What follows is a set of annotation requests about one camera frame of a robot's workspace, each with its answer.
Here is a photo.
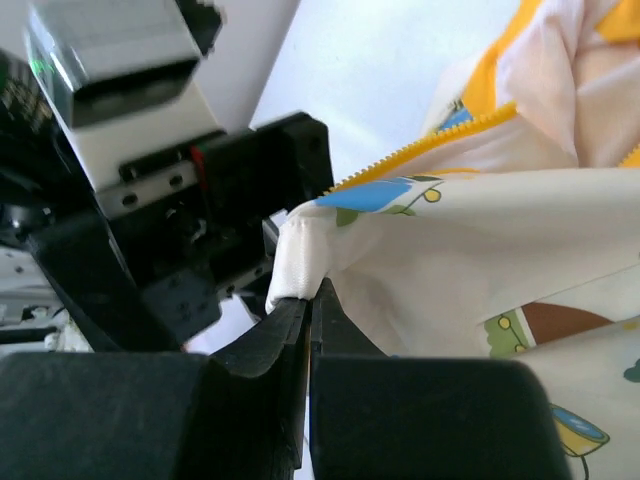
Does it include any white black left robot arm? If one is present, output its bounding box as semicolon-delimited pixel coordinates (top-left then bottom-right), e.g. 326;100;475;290
1;52;333;352

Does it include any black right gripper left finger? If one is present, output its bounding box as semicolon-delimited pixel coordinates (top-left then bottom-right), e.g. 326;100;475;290
1;300;309;479

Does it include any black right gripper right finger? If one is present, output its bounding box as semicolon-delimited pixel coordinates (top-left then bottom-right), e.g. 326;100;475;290
309;280;570;479

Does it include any yellow cream dinosaur kids jacket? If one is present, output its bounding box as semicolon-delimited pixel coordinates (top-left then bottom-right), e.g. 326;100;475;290
266;1;639;479

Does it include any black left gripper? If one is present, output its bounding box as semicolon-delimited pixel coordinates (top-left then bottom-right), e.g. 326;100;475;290
1;113;333;352

